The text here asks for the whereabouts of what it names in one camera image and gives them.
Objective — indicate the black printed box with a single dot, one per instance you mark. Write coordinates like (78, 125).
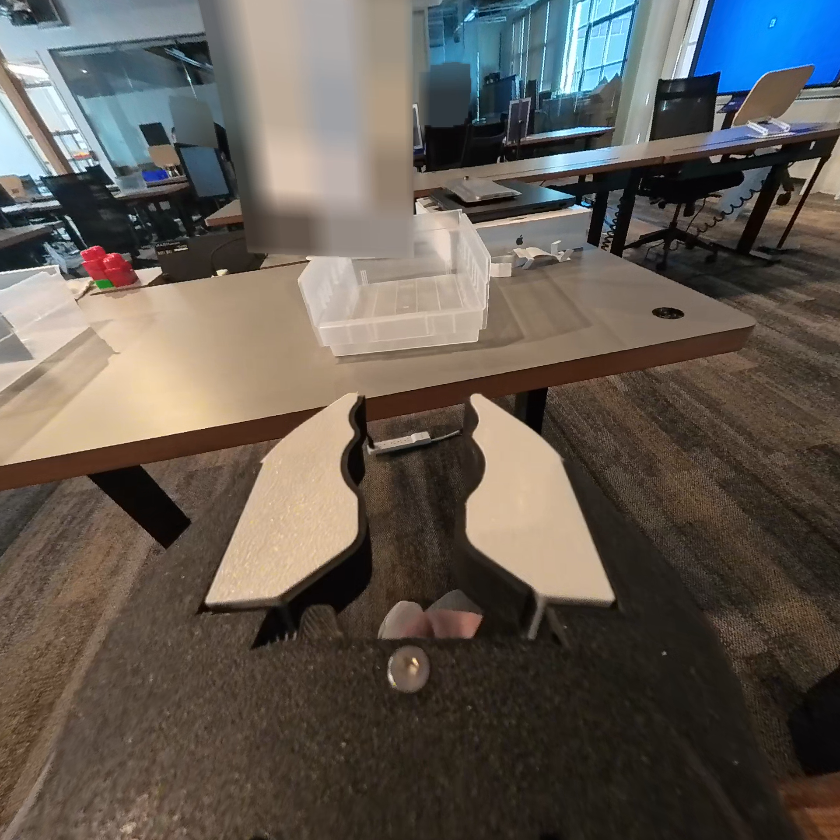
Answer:
(203, 256)

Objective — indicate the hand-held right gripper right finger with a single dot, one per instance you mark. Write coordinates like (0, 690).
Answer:
(531, 525)

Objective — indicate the blue display screen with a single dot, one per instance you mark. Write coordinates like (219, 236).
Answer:
(768, 39)

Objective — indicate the computer monitor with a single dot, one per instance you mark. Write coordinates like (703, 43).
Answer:
(203, 174)

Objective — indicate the long brown desk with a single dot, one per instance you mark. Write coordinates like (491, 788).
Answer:
(558, 167)

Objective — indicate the brown thin board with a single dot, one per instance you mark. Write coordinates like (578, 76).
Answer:
(149, 275)

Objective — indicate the white plastic clips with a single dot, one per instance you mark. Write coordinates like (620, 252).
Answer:
(505, 266)

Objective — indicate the silver laptop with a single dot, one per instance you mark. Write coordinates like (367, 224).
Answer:
(479, 190)

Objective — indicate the white cardboard box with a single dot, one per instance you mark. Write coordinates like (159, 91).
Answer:
(558, 226)

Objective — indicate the clear divided plastic bin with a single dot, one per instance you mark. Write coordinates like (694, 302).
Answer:
(39, 315)

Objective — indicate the white power strip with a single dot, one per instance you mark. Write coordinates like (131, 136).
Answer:
(400, 443)

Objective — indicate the red toy block stack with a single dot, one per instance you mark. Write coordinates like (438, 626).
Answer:
(108, 262)

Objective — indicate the black office chair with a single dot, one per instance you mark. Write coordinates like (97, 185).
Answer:
(686, 108)

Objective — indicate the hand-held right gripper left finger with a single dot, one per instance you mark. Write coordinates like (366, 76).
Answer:
(295, 518)

